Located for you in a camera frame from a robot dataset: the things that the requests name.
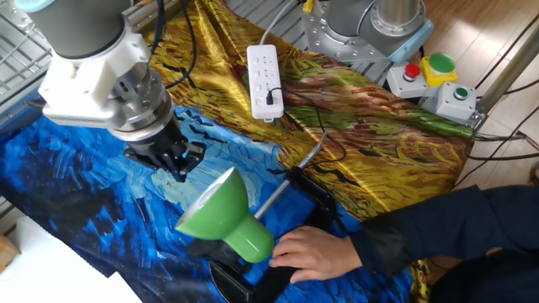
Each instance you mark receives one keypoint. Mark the grey box small green button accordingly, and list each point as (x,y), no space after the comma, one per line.
(452,103)

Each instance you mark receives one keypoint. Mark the grey box red button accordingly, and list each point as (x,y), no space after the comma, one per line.
(406,82)

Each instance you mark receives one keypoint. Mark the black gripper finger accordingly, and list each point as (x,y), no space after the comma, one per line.
(191,157)
(151,163)

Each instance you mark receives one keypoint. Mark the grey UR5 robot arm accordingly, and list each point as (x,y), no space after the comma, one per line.
(76,29)

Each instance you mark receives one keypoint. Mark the yellow box green button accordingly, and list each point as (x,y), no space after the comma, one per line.
(440,69)

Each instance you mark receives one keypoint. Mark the silver robot mounting plate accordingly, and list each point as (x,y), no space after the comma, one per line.
(337,42)

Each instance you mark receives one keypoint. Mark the yellow connector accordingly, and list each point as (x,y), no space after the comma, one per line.
(308,6)

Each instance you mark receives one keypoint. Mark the silver metal bracket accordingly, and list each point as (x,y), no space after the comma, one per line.
(10,17)

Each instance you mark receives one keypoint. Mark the green desk lamp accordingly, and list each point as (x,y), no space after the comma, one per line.
(227,219)

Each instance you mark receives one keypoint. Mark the aluminium frame post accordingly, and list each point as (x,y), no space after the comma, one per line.
(505,76)

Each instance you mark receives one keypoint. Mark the white foam board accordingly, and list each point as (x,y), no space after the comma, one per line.
(46,273)

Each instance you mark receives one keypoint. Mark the brown cardboard box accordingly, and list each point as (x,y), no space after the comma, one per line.
(7,252)

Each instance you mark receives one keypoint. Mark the person's right hand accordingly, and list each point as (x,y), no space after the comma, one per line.
(316,252)

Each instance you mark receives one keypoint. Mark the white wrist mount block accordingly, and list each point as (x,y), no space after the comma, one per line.
(88,88)

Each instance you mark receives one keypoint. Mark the aluminium table frame rail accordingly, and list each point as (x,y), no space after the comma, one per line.
(21,109)

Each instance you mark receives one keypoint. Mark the right forearm dark sleeve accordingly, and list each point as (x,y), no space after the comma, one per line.
(442,227)

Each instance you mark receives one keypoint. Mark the blue yellow painting cloth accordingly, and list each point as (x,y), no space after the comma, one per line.
(379,139)

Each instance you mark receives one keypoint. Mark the white power strip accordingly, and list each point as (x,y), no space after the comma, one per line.
(264,80)

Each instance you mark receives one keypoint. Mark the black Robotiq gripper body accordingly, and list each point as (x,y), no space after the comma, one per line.
(162,143)

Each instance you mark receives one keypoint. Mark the black metal C-clamp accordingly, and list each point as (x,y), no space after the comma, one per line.
(320,202)

